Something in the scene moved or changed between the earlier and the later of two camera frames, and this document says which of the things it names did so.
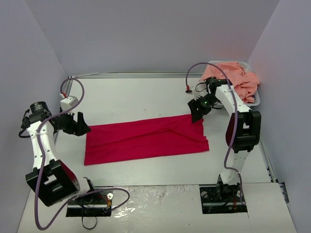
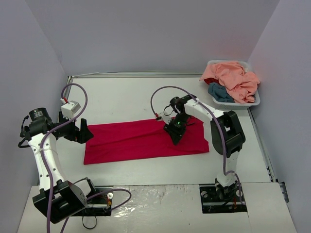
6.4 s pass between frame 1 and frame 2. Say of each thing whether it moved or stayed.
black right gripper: moved
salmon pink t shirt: stayed
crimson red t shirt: stayed
